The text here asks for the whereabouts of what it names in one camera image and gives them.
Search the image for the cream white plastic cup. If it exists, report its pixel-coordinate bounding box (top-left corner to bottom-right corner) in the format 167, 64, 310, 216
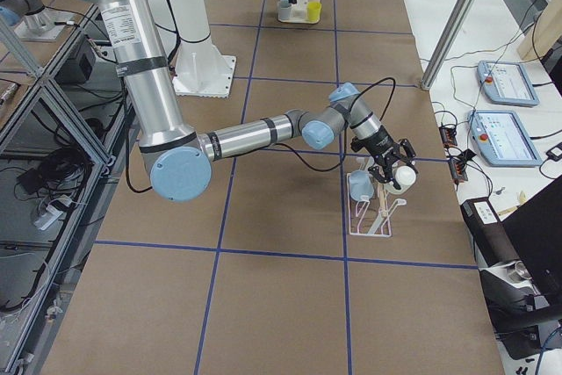
392, 165, 417, 193

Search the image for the light blue cup front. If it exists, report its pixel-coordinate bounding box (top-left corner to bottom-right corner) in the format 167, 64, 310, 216
348, 169, 374, 202

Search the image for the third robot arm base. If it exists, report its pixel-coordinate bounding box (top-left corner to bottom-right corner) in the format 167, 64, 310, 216
1, 0, 74, 42

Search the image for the grey plastic cup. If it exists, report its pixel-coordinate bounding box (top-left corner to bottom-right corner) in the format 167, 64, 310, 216
277, 2, 292, 22

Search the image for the yellow plastic cup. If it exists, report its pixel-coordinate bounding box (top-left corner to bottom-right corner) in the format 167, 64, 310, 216
306, 1, 322, 24

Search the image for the cream plastic tray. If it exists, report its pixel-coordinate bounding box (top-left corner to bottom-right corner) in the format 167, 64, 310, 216
278, 0, 313, 25

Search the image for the near blue teach pendant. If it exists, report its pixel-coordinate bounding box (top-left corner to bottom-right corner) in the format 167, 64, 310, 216
468, 110, 542, 168

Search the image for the blue teach pendant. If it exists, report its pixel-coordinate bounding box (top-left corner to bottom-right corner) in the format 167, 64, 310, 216
468, 110, 542, 168
477, 61, 540, 107

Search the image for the far blue teach pendant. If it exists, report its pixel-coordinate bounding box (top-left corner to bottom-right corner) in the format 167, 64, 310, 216
477, 61, 540, 107

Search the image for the black monitor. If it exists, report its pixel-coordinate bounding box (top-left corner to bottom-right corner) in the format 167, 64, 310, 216
502, 178, 561, 305

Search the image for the black power adapter box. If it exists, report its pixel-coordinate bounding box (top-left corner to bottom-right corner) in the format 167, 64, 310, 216
55, 37, 96, 84

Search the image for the white power strip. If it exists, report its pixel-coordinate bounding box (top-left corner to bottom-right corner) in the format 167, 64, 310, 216
33, 205, 64, 231

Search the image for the white wire cup rack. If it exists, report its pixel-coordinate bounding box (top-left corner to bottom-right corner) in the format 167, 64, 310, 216
346, 157, 407, 238

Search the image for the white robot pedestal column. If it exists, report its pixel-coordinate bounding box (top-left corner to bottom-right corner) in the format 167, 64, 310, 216
170, 0, 236, 97

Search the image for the aluminium frame post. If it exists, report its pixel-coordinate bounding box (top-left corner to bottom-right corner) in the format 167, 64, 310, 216
421, 0, 475, 90

